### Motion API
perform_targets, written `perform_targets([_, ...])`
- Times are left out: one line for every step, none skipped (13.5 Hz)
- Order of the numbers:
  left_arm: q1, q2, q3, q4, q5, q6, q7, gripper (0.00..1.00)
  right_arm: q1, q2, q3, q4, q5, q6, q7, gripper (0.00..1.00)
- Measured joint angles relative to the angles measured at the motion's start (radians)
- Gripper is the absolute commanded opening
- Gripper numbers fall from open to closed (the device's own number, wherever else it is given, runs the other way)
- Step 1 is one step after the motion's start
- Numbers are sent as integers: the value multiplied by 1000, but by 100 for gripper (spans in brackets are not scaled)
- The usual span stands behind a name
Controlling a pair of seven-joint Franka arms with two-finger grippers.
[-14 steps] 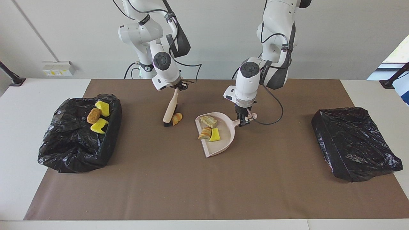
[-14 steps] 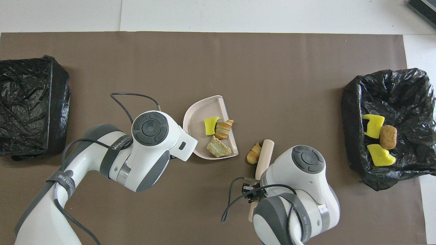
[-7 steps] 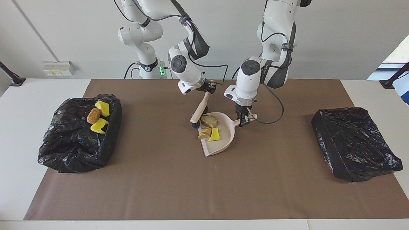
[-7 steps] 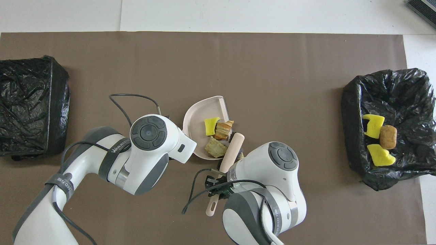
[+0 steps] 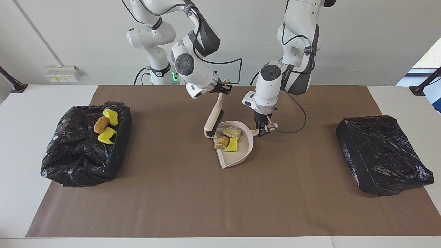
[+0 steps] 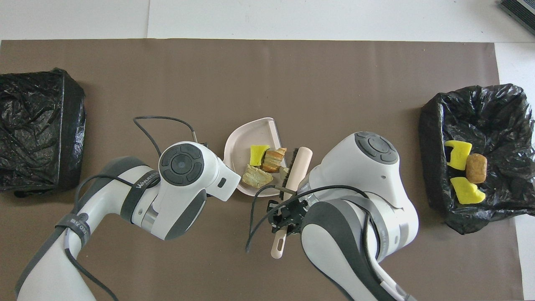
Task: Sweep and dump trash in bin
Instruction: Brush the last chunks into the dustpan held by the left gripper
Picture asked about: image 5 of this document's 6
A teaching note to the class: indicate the beige plastic dustpan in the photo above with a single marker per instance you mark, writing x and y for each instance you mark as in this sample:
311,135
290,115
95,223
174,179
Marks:
237,156

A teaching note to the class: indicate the chunky yellow sponge piece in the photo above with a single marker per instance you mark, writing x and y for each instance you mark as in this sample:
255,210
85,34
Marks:
112,117

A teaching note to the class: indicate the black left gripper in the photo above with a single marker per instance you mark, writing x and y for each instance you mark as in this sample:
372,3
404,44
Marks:
263,116

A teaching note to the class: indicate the beige hand brush black bristles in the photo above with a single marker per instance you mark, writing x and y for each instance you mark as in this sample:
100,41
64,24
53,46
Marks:
214,117

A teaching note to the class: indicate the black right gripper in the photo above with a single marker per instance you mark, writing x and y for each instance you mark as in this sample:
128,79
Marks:
217,88

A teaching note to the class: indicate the brown paper table mat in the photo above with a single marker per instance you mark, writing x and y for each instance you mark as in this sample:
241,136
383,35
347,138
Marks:
220,213

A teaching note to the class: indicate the white wall socket box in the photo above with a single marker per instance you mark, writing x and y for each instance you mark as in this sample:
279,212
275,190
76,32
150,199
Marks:
63,74

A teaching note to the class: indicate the taut black bag-lined bin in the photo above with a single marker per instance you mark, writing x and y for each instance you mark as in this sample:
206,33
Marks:
379,158

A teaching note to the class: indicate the bright window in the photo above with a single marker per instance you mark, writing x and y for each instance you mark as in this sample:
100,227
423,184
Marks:
430,58

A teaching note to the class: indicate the small yellow sponge wedge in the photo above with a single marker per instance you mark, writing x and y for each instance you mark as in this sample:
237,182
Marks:
231,146

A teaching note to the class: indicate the brown cork-like cylinder piece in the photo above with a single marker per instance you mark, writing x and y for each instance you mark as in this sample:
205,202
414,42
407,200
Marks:
101,125

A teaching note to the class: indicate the crumpled black bag-lined bin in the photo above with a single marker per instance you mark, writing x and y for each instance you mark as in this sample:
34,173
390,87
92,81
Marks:
75,158

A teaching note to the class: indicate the notched yellow sponge piece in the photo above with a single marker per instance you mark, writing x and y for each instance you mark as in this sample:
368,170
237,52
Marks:
106,136

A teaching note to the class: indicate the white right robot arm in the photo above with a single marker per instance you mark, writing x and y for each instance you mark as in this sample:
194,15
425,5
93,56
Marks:
193,69

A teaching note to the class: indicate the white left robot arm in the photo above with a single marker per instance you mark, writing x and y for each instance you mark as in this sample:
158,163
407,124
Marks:
270,89

